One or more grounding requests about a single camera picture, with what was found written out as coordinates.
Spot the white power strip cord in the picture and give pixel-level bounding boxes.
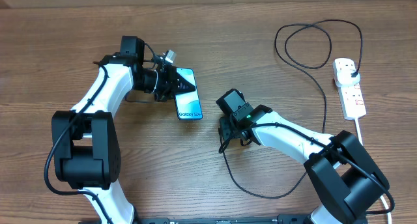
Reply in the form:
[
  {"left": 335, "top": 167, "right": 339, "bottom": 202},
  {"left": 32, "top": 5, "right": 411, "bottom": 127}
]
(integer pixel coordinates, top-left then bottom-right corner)
[{"left": 354, "top": 118, "right": 393, "bottom": 224}]

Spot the blue Galaxy smartphone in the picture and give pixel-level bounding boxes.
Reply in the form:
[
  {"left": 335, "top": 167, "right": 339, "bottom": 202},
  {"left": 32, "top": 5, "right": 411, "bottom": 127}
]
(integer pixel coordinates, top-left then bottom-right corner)
[{"left": 175, "top": 68, "right": 203, "bottom": 120}]

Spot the white USB charger plug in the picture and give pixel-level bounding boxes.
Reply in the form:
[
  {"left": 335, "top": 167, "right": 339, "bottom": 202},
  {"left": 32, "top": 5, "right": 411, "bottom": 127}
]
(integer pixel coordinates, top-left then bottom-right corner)
[{"left": 334, "top": 70, "right": 360, "bottom": 88}]

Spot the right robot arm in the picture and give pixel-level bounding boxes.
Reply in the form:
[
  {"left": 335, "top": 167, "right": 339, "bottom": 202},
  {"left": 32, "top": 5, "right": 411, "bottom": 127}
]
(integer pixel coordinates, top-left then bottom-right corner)
[{"left": 216, "top": 89, "right": 395, "bottom": 223}]

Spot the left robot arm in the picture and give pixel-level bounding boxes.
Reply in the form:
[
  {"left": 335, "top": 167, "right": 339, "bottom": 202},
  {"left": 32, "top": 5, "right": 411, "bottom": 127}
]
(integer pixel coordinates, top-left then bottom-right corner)
[{"left": 44, "top": 36, "right": 203, "bottom": 223}]

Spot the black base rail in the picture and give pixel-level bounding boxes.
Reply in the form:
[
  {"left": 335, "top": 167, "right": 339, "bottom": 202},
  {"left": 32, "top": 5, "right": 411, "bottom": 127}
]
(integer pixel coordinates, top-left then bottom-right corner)
[{"left": 133, "top": 214, "right": 308, "bottom": 224}]

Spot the white power strip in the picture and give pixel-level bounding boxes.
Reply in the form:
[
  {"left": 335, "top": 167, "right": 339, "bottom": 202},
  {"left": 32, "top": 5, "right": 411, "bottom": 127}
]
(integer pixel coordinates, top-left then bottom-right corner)
[{"left": 332, "top": 58, "right": 366, "bottom": 120}]

